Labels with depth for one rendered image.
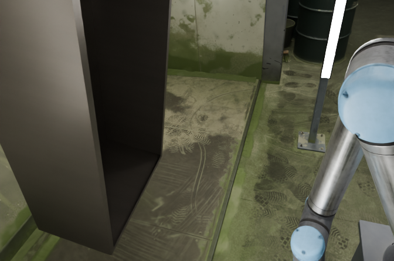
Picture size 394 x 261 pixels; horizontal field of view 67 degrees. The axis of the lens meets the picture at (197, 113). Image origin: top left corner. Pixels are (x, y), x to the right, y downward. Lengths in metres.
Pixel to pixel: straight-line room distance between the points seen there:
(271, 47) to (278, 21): 0.25
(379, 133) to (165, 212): 1.62
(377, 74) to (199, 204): 1.63
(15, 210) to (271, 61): 2.38
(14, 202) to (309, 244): 1.69
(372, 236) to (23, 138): 1.21
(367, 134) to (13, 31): 0.74
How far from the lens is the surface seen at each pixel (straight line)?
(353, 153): 0.83
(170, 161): 2.29
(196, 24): 3.04
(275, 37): 2.92
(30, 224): 2.19
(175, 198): 2.06
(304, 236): 0.98
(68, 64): 0.74
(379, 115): 0.55
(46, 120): 0.92
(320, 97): 2.23
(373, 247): 1.28
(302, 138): 2.52
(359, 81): 0.54
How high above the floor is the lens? 1.68
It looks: 37 degrees down
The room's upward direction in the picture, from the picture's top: 6 degrees counter-clockwise
